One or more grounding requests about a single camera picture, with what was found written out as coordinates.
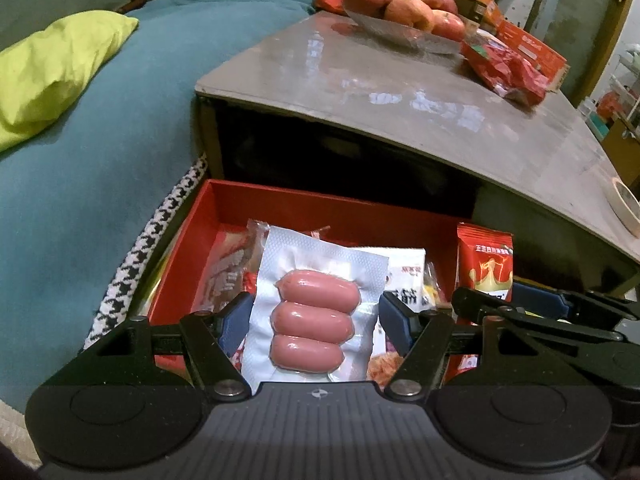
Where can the red spicy strip packet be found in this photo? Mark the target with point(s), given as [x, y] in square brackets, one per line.
[487, 260]

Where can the red gummy candy packet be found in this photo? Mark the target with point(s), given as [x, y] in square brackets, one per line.
[227, 270]

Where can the glass fruit plate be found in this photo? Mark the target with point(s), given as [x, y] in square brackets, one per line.
[400, 35]

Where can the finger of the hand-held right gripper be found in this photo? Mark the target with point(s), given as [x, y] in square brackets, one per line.
[537, 297]
[480, 305]

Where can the white perforated panel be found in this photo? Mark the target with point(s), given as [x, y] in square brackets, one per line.
[517, 10]

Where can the houndstooth cloth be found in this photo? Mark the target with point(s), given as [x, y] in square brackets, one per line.
[145, 260]

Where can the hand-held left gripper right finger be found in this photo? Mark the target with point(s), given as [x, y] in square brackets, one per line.
[397, 322]

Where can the short orange box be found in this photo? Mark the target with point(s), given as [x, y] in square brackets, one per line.
[475, 2]

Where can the grey-green sofa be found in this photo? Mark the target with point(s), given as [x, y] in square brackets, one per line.
[50, 5]

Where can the small clear crispy snack packet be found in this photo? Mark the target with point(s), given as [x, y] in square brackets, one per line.
[436, 285]

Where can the lime green pillow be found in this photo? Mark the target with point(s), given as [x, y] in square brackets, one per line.
[55, 75]

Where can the cream cloth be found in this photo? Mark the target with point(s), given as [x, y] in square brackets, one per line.
[12, 425]

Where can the red cardboard box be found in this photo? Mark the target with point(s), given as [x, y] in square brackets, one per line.
[325, 210]

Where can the small round bowl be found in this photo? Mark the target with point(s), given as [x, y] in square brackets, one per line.
[627, 207]

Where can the white dark-label snack packet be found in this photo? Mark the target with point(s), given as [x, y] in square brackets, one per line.
[400, 275]

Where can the grey coffee table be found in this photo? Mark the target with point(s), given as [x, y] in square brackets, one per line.
[400, 90]

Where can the long orange box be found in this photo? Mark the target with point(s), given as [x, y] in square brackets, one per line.
[537, 50]

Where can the vacuum-packed sausage pack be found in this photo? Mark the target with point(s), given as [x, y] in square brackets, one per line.
[312, 320]

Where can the blue blanket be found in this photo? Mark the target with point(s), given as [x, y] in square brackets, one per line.
[125, 160]

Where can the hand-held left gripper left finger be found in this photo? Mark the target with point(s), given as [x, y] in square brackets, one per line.
[235, 320]

